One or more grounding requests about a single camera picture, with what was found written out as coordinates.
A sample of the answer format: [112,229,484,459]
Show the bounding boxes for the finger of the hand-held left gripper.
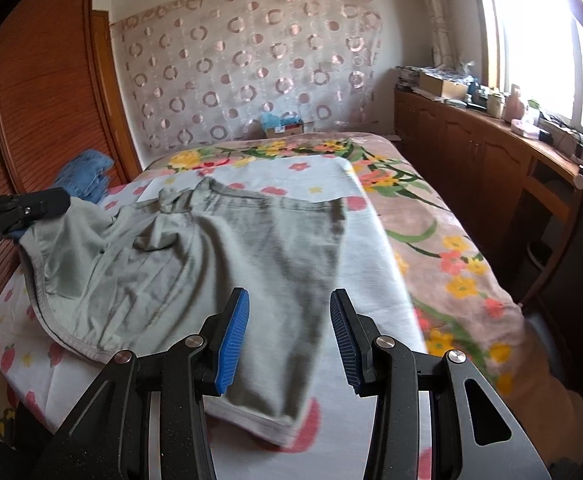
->
[5,187,72,225]

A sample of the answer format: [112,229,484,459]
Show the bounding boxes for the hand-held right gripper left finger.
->
[34,287,250,480]

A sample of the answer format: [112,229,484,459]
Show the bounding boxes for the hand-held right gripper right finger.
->
[330,288,552,480]

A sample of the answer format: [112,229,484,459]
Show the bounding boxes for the grey pants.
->
[18,177,348,448]

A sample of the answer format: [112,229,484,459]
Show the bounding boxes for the folded blue jeans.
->
[52,149,115,199]

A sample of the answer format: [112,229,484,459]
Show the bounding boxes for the strawberry print bed sheet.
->
[0,156,435,480]

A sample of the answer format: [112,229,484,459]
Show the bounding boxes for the wooden wardrobe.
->
[0,0,142,321]

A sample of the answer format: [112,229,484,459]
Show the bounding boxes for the floral blanket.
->
[144,132,583,461]

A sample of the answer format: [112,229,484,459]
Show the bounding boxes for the yellow plush toy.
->
[0,405,20,441]

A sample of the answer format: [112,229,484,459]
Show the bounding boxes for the small cardboard box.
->
[264,120,317,139]

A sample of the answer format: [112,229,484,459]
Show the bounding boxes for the long wooden cabinet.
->
[394,87,583,361]

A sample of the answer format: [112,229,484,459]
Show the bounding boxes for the flat cardboard box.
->
[418,71,470,101]

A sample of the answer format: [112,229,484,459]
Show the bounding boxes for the stack of papers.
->
[396,65,422,92]

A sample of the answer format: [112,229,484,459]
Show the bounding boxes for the pink tissue box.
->
[511,117,543,139]

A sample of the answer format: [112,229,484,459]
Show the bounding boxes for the pink bottle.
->
[505,85,525,121]

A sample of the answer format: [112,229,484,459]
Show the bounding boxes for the white patterned window curtain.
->
[404,0,456,68]

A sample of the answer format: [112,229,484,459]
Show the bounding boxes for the window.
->
[476,0,583,161]

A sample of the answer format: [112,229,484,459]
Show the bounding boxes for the circle pattern wall curtain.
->
[110,0,387,161]

